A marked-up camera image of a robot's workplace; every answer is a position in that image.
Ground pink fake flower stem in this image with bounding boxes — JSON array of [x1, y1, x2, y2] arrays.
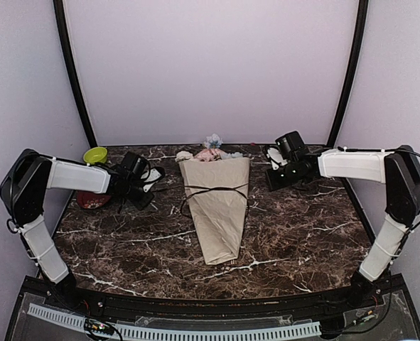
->
[[194, 148, 227, 162]]

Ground white fake flower stem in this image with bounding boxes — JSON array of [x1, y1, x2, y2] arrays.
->
[[175, 151, 194, 163]]

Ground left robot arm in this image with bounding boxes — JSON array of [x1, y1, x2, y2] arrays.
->
[[0, 148, 165, 310]]

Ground black twine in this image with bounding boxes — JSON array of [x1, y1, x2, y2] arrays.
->
[[179, 183, 249, 219]]

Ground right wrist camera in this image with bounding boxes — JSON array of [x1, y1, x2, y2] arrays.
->
[[263, 146, 288, 171]]

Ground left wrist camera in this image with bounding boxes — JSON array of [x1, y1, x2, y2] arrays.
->
[[141, 167, 166, 193]]

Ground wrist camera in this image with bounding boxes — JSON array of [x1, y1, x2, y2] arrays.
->
[[263, 146, 288, 171], [141, 167, 166, 193]]

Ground green plastic bowl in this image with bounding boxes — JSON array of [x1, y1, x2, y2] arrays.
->
[[83, 146, 108, 164]]

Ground right black frame post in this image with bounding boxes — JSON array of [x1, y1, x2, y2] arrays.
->
[[326, 0, 369, 148]]

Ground peach wrapping paper sheet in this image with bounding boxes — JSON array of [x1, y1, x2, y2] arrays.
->
[[178, 157, 250, 265]]

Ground white slotted cable duct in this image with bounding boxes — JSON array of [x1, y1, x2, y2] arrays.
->
[[26, 303, 321, 340]]

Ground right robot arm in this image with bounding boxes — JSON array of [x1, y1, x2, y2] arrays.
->
[[264, 131, 420, 308]]

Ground small circuit board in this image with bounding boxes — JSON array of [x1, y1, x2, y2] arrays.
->
[[83, 319, 115, 336]]

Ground blue fake flower bunch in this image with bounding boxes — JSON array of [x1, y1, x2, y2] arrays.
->
[[203, 134, 243, 160]]

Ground black frame post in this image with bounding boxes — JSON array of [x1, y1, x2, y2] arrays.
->
[[53, 0, 98, 148], [326, 0, 369, 148]]

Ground left black frame post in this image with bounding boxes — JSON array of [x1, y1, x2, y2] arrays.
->
[[53, 0, 98, 148]]

